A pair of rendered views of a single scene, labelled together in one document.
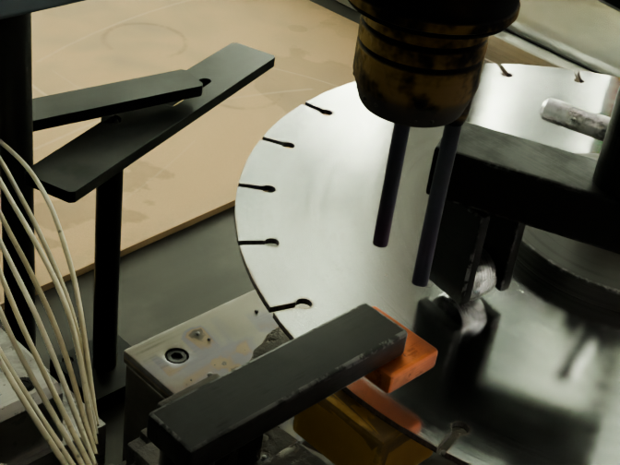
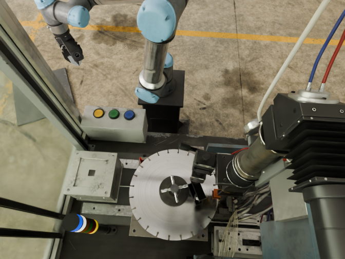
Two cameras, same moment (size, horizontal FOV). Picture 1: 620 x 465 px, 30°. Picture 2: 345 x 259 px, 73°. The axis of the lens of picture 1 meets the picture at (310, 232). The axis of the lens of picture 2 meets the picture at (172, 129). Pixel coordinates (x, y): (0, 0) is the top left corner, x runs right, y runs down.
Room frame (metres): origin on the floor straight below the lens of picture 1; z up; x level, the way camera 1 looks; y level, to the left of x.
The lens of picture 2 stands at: (0.54, -0.01, 1.82)
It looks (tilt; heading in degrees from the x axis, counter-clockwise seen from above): 64 degrees down; 230
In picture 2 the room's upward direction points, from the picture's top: 2 degrees clockwise
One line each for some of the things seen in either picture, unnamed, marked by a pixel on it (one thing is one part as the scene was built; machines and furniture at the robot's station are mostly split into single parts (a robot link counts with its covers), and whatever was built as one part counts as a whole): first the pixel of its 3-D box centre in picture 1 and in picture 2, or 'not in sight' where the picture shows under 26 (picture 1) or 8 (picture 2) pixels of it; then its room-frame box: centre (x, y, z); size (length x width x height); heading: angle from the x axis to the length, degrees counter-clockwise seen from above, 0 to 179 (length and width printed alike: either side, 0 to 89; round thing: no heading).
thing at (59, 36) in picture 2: not in sight; (64, 39); (0.41, -0.95, 1.05); 0.09 x 0.08 x 0.12; 89
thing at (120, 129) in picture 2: not in sight; (116, 125); (0.43, -0.56, 0.82); 0.28 x 0.11 x 0.15; 139
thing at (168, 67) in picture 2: not in sight; (160, 67); (0.09, -0.66, 0.91); 0.13 x 0.12 x 0.14; 31
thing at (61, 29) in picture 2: not in sight; (57, 25); (0.41, -0.94, 1.13); 0.08 x 0.08 x 0.05
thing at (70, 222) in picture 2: not in sight; (72, 222); (0.71, -0.21, 1.14); 0.05 x 0.04 x 0.03; 49
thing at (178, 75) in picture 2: not in sight; (163, 117); (0.08, -0.66, 0.37); 0.40 x 0.40 x 0.75; 49
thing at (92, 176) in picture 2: not in sight; (96, 177); (0.63, -0.40, 0.82); 0.18 x 0.18 x 0.15; 49
